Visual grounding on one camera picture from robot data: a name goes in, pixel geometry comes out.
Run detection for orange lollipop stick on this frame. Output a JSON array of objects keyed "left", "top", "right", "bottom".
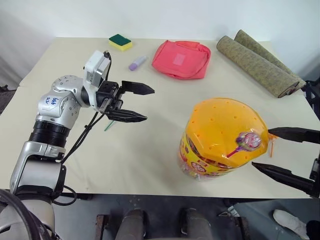
[{"left": 268, "top": 133, "right": 279, "bottom": 158}]

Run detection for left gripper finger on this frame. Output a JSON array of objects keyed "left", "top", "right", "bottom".
[
  {"left": 104, "top": 108, "right": 148, "bottom": 124},
  {"left": 120, "top": 80, "right": 156, "bottom": 96}
]

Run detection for purple wrapped lollipop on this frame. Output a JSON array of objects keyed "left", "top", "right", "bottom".
[{"left": 226, "top": 129, "right": 263, "bottom": 159}]

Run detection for dark rounded shape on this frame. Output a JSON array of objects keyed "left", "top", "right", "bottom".
[
  {"left": 119, "top": 208, "right": 148, "bottom": 240},
  {"left": 183, "top": 207, "right": 214, "bottom": 240}
]

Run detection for yellow lollipop jar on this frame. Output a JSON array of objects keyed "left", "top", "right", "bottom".
[{"left": 177, "top": 97, "right": 270, "bottom": 182}]

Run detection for rusty metal bracket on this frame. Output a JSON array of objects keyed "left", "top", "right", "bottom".
[{"left": 95, "top": 213, "right": 111, "bottom": 240}]

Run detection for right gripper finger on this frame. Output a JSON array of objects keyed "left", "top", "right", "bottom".
[
  {"left": 251, "top": 161, "right": 320, "bottom": 199},
  {"left": 267, "top": 126, "right": 320, "bottom": 145}
]

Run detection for rolled olive mat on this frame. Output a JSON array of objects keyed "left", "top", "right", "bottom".
[
  {"left": 216, "top": 35, "right": 301, "bottom": 99},
  {"left": 233, "top": 29, "right": 307, "bottom": 91}
]

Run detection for white paper scraps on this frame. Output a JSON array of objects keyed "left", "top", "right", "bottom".
[{"left": 217, "top": 199, "right": 241, "bottom": 219}]

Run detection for black stand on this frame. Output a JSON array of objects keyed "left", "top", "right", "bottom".
[{"left": 303, "top": 79, "right": 320, "bottom": 119}]

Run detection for white shoe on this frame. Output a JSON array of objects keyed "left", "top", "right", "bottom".
[{"left": 272, "top": 209, "right": 311, "bottom": 240}]

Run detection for small purple white bottle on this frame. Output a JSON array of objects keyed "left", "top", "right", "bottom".
[{"left": 128, "top": 55, "right": 149, "bottom": 72}]

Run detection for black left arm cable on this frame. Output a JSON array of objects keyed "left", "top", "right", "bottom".
[{"left": 51, "top": 50, "right": 113, "bottom": 206}]

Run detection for green lollipop stick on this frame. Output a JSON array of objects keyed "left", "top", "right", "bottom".
[{"left": 103, "top": 120, "right": 116, "bottom": 132}]

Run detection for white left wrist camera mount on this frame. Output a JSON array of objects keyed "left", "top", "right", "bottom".
[{"left": 83, "top": 49, "right": 112, "bottom": 113}]

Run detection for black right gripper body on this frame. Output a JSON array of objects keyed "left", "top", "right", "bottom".
[{"left": 309, "top": 151, "right": 320, "bottom": 184}]

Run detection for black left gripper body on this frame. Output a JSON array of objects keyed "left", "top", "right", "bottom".
[{"left": 95, "top": 80, "right": 125, "bottom": 114}]

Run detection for pink fabric pouch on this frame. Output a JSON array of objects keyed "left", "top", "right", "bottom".
[{"left": 151, "top": 39, "right": 212, "bottom": 81}]

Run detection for yellow green sponge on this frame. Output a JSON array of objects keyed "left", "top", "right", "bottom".
[{"left": 108, "top": 33, "right": 134, "bottom": 53}]

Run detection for beige robot torso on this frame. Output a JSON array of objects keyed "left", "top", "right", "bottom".
[{"left": 0, "top": 188, "right": 56, "bottom": 240}]

